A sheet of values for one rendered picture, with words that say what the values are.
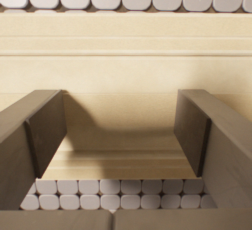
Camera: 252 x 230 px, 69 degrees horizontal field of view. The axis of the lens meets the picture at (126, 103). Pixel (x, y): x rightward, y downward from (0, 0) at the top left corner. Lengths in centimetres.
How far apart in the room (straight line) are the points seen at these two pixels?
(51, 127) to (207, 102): 13
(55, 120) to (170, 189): 19
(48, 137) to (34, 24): 10
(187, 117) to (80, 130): 12
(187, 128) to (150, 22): 10
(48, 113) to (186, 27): 14
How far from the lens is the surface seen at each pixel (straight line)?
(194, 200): 32
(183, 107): 18
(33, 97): 18
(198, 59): 21
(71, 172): 25
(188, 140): 17
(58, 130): 19
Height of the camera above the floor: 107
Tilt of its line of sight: 69 degrees down
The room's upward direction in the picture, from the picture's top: 178 degrees clockwise
